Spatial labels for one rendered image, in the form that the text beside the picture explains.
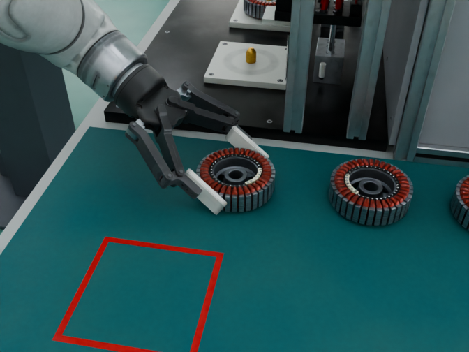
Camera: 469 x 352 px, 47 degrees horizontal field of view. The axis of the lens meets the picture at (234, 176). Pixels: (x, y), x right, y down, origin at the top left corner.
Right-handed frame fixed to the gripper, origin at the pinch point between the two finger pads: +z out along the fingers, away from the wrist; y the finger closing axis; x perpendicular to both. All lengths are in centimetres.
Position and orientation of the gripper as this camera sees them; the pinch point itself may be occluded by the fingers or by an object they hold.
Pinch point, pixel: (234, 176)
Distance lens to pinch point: 77.6
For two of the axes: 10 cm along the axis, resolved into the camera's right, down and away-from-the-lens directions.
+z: 7.4, 6.7, -0.2
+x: 4.2, -5.0, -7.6
